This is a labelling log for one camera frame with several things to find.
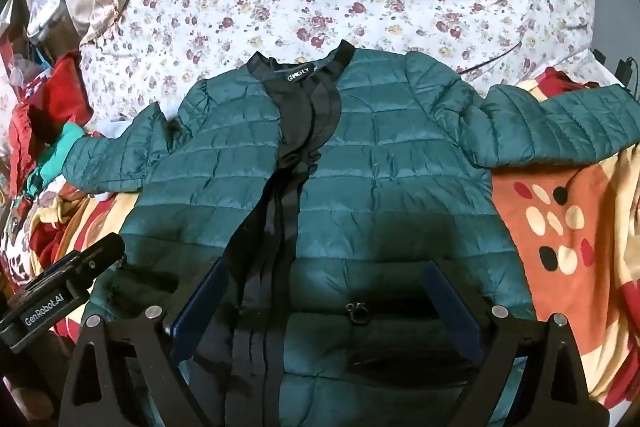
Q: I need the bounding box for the green puffer jacket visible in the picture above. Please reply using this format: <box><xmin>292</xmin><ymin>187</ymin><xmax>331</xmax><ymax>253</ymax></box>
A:
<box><xmin>61</xmin><ymin>41</ymin><xmax>632</xmax><ymax>427</ymax></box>

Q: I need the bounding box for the black charger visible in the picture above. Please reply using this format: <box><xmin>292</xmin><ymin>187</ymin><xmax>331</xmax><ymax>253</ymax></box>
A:
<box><xmin>592</xmin><ymin>49</ymin><xmax>640</xmax><ymax>100</ymax></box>

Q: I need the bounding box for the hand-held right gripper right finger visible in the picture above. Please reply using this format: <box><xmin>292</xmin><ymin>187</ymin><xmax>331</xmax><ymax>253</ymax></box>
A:
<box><xmin>421</xmin><ymin>260</ymin><xmax>611</xmax><ymax>427</ymax></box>

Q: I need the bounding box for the light green garment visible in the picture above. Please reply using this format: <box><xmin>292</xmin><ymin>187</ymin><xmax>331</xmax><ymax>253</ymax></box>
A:
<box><xmin>27</xmin><ymin>123</ymin><xmax>86</xmax><ymax>198</ymax></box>

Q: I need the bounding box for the red cloth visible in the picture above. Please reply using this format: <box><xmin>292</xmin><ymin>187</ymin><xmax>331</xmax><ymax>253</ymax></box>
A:
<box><xmin>7</xmin><ymin>52</ymin><xmax>93</xmax><ymax>188</ymax></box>

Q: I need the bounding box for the orange patterned blanket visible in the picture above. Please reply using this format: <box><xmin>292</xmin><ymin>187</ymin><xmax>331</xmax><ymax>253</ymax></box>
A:
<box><xmin>10</xmin><ymin>67</ymin><xmax>640</xmax><ymax>418</ymax></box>

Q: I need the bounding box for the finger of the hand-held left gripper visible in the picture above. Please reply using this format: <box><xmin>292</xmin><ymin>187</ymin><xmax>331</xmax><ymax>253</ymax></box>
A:
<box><xmin>60</xmin><ymin>233</ymin><xmax>126</xmax><ymax>292</ymax></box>

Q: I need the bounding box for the clear plastic bag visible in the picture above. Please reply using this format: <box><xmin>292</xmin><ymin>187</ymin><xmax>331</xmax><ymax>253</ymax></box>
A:
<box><xmin>7</xmin><ymin>52</ymin><xmax>41</xmax><ymax>88</ymax></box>

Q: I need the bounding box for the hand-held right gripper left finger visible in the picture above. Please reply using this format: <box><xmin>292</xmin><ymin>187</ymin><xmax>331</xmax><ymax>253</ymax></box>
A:
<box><xmin>52</xmin><ymin>258</ymin><xmax>232</xmax><ymax>427</ymax></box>

